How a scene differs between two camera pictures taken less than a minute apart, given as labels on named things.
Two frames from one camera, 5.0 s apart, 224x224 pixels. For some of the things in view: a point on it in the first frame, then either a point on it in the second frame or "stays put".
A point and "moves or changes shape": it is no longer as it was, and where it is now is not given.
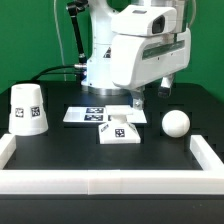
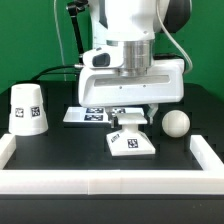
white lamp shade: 27,113 stays put
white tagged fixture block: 206,181 stays put
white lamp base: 119,130 moves or changes shape
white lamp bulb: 176,123 stays put
